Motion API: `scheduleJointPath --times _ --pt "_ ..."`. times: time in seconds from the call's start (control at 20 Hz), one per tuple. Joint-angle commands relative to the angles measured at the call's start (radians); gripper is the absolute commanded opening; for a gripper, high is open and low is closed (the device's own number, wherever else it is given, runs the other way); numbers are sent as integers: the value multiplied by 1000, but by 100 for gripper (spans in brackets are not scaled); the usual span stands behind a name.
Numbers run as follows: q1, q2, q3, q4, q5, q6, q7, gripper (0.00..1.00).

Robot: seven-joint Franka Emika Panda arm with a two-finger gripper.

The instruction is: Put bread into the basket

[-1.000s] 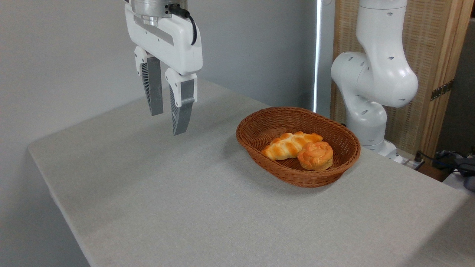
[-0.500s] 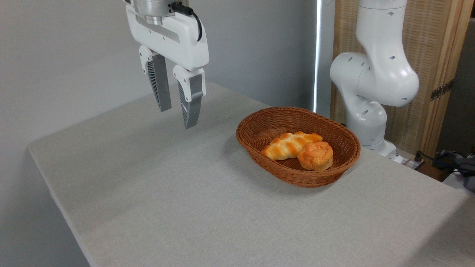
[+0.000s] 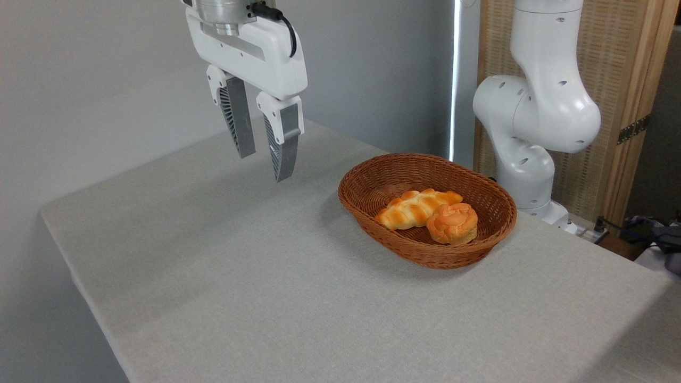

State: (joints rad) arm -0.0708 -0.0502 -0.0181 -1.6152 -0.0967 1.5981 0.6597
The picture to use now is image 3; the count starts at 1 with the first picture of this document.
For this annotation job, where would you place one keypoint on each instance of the silver wrist flange adapter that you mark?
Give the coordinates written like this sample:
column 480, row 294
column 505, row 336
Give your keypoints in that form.
column 226, row 13

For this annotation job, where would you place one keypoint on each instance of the dark grey bag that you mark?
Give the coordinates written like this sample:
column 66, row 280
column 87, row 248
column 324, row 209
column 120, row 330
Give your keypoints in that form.
column 670, row 244

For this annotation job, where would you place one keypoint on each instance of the round knotted bread roll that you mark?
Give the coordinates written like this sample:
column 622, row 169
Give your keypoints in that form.
column 452, row 223

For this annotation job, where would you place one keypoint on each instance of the long braided bread loaf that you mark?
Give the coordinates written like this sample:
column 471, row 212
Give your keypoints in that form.
column 404, row 210

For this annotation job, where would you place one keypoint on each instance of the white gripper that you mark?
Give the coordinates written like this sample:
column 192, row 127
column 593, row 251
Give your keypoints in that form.
column 271, row 64

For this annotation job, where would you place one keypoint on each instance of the grey tablecloth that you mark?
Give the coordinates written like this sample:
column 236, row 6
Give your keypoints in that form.
column 213, row 239

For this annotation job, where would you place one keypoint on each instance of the metal screen hinge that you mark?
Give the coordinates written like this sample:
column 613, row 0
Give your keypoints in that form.
column 633, row 129

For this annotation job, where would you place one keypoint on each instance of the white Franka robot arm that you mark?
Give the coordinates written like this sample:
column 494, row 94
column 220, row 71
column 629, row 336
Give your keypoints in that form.
column 553, row 106

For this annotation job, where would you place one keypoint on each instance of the brown wicker basket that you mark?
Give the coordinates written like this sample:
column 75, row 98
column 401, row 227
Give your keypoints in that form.
column 479, row 250

